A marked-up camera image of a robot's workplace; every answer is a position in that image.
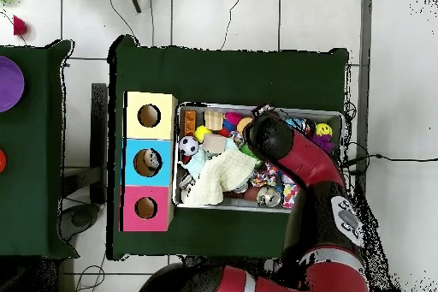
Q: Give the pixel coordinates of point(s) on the cream waffle cloth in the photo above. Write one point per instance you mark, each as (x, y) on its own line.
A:
(212, 179)

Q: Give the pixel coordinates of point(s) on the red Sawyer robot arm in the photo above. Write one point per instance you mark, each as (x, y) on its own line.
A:
(308, 162)

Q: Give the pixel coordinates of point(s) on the shallow clear mesh bin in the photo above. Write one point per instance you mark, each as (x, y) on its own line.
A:
(219, 208)

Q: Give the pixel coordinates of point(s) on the plain wooden cube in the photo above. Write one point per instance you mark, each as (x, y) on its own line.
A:
(214, 143)

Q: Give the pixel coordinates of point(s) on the yellow tennis ball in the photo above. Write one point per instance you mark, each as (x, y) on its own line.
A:
(202, 132)

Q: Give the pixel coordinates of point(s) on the small soccer ball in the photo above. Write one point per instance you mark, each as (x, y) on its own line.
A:
(189, 145)

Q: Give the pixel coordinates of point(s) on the mint green waffle cloth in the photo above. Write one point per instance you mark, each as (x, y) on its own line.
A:
(195, 165)

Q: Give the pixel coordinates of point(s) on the dark green table cloth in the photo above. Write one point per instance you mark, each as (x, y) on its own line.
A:
(222, 76)
(34, 185)

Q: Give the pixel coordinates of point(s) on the blue globe ball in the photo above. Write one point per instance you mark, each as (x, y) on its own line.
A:
(296, 123)

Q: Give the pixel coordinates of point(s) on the purple spiky toy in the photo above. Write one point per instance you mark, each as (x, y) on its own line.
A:
(323, 141)

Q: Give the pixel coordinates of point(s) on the yellow smiley ball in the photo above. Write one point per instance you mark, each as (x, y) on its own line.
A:
(324, 130)

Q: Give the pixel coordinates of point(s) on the red ball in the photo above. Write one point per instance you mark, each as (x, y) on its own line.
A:
(2, 161)

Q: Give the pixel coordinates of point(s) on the purple bowl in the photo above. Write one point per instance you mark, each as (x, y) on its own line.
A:
(10, 83)

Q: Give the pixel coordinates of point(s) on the small red floor toy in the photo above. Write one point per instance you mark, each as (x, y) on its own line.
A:
(18, 26)

